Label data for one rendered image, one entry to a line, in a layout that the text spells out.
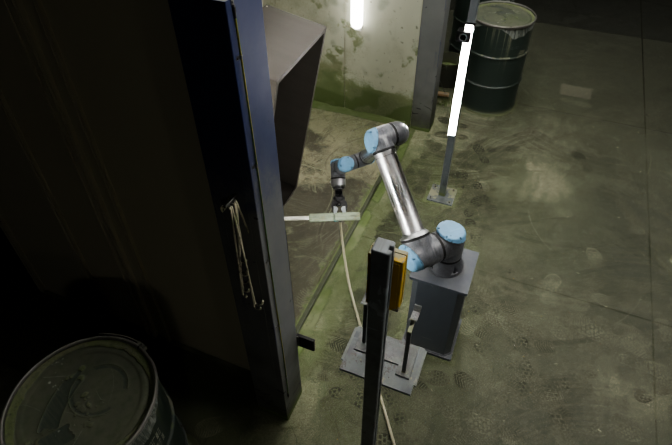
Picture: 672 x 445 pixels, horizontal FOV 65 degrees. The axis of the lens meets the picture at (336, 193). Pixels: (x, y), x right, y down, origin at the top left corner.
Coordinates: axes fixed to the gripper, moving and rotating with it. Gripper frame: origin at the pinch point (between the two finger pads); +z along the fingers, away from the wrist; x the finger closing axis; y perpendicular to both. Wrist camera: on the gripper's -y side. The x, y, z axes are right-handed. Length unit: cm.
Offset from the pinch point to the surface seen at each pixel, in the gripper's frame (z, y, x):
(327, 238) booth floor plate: 9, 58, 9
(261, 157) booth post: -8, -152, 27
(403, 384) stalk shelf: 77, -98, -22
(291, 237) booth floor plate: 7, 59, 35
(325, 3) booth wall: -189, 94, 3
